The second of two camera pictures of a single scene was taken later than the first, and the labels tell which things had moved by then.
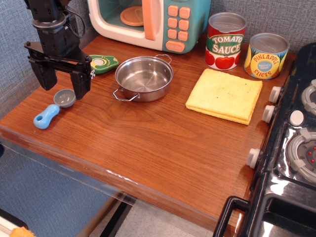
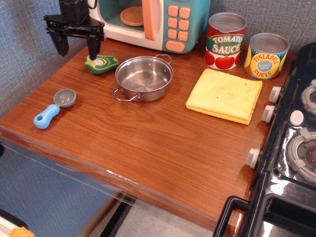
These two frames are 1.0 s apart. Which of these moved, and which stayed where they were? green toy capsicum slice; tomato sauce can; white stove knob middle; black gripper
Moved: black gripper
Stayed: white stove knob middle; green toy capsicum slice; tomato sauce can
